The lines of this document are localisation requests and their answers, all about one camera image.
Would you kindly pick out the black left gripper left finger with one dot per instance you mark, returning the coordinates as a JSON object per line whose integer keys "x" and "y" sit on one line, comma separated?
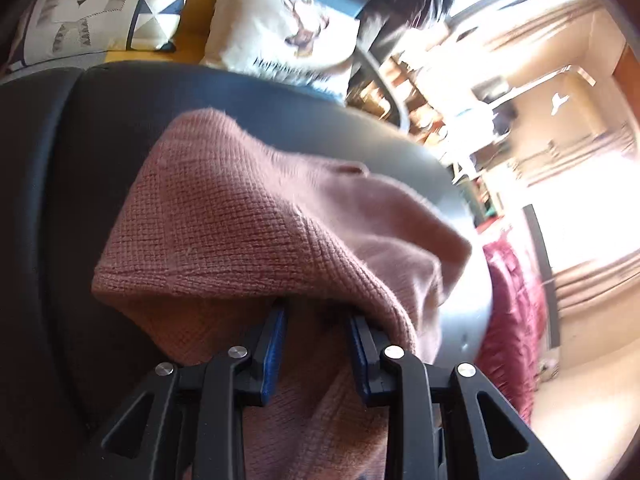
{"x": 186, "y": 422}

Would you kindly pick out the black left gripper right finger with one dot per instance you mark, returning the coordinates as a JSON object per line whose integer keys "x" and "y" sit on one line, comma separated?
{"x": 443, "y": 423}

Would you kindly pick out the pink knitted sweater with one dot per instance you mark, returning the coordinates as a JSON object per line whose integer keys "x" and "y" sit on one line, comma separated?
{"x": 218, "y": 225}

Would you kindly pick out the magenta crumpled blanket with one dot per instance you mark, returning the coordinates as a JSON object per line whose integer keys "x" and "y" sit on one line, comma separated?
{"x": 508, "y": 355}

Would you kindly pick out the grey yellow blue sofa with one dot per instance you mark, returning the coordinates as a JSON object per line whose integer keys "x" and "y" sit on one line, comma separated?
{"x": 191, "y": 36}

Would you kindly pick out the cream deer print cushion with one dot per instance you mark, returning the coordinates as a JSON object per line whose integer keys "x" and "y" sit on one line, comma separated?
{"x": 302, "y": 43}

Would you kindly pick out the cat print cushion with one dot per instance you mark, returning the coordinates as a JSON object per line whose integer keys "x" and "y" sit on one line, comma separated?
{"x": 54, "y": 29}

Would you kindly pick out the black office chair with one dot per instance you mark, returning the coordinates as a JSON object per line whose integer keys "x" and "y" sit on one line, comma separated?
{"x": 384, "y": 22}

